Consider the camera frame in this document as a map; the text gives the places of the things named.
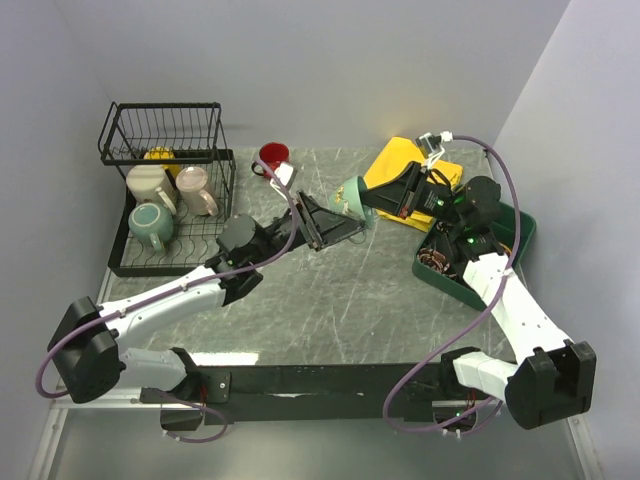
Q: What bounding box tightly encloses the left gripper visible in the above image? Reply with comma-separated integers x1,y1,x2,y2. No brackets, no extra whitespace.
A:
248,190,368,268

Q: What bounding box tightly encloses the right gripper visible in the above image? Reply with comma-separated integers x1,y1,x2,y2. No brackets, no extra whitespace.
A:
356,161,466,228

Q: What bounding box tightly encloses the small teal cup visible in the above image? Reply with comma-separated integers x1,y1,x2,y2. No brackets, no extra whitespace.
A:
328,176,375,229

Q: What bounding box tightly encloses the red mug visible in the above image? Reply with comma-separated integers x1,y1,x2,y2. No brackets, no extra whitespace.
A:
251,142,289,178

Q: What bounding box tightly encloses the pink mug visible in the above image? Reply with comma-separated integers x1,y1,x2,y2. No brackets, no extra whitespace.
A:
176,166,220,217

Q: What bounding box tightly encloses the speckled teal mug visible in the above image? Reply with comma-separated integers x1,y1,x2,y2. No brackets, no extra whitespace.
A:
128,202,174,253

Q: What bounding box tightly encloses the yellow enamel mug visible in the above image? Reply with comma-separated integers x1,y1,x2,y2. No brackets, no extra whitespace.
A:
143,146,183,181

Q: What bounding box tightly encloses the floral mug green inside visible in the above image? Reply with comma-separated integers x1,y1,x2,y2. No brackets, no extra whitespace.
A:
126,164,177,215

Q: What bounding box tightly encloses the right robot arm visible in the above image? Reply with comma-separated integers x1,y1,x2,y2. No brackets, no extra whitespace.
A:
359,162,597,430

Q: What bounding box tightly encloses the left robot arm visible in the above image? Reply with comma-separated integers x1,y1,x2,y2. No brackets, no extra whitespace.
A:
36,187,371,404

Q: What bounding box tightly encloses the yellow folded cloth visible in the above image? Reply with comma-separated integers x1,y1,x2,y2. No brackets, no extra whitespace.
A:
364,136,464,232

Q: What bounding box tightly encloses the green compartment organizer box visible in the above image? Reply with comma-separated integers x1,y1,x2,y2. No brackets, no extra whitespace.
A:
412,203,536,311

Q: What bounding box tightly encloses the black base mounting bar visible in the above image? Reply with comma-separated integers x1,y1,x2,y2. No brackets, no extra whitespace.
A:
139,363,454,433

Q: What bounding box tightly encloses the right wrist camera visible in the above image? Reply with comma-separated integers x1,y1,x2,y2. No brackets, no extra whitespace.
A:
415,131,453,170

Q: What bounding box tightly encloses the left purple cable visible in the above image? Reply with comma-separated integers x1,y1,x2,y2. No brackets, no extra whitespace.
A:
33,158,301,445

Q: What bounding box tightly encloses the black wire dish rack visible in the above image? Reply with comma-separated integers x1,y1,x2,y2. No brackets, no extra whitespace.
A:
98,102,236,277

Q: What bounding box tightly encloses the aluminium rail frame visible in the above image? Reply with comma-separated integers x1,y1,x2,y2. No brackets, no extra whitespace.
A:
30,395,603,479

